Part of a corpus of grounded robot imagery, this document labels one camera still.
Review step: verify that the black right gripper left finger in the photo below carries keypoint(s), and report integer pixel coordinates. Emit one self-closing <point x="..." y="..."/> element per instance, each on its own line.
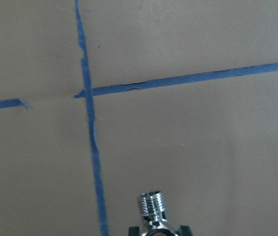
<point x="134" y="231"/>

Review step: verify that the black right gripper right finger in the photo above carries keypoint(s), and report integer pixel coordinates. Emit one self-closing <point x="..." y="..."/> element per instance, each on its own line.
<point x="184" y="231"/>

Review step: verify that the chrome threaded angle valve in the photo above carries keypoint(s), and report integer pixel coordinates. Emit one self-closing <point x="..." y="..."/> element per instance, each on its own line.
<point x="153" y="211"/>

